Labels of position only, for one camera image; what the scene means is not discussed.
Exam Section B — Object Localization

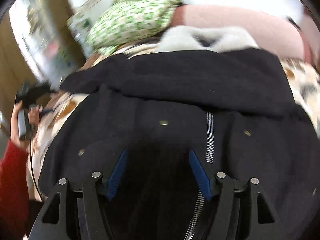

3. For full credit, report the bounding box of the black coat with fur collar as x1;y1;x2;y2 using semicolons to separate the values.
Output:
38;25;320;240

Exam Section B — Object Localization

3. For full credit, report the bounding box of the red left sleeve forearm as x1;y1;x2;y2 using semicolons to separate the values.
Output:
1;140;42;239

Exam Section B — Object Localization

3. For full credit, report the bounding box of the person left hand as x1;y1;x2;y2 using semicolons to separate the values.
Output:
10;101;43;151

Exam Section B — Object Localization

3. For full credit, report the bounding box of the silver wardrobe door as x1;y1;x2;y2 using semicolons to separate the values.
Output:
9;0;75;85

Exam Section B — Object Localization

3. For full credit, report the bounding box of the green white patterned pillow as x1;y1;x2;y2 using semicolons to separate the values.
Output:
86;0;182;51

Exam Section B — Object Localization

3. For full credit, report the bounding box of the floral leaf pattern blanket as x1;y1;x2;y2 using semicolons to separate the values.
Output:
33;48;319;205

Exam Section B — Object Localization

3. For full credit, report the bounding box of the pink headboard cushion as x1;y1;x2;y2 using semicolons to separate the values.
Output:
170;5;313;64

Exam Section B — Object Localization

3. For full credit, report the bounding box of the black cable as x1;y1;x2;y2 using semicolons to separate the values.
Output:
28;137;46;203

